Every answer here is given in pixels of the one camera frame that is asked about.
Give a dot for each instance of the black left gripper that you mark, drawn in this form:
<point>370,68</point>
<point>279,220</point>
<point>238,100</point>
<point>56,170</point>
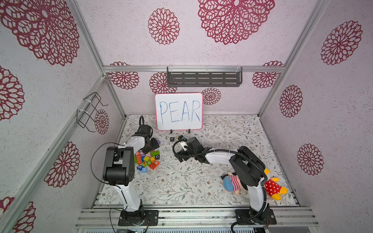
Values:
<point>156,145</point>

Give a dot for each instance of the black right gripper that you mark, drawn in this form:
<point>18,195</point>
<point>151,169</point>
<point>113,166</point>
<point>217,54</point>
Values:
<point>180,154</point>

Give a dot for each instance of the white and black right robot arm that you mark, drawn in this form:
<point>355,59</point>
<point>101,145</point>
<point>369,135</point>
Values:
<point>249,171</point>

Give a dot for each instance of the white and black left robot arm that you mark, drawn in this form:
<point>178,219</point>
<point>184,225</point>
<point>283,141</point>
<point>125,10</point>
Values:
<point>119,169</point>

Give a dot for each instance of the long green block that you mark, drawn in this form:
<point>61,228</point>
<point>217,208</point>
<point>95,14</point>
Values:
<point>154,153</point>

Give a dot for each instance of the pink framed whiteboard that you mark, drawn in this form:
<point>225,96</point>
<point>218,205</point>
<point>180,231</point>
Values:
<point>179,111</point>

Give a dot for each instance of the striped plush doll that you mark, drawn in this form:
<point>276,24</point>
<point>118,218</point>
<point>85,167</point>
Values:
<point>232,184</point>

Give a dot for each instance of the yellow plush toy red dress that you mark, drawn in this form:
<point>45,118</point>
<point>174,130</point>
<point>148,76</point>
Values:
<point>273,189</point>

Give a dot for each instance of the black wire wall rack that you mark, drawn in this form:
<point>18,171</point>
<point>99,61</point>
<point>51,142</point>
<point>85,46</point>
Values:
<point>93,117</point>

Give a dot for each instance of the dark grey wall shelf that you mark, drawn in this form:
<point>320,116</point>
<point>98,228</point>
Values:
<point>203,79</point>

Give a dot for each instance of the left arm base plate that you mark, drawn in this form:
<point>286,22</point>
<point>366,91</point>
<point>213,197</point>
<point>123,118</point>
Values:
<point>138,218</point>

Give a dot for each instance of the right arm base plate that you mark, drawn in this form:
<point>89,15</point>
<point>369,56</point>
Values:
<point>245,217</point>

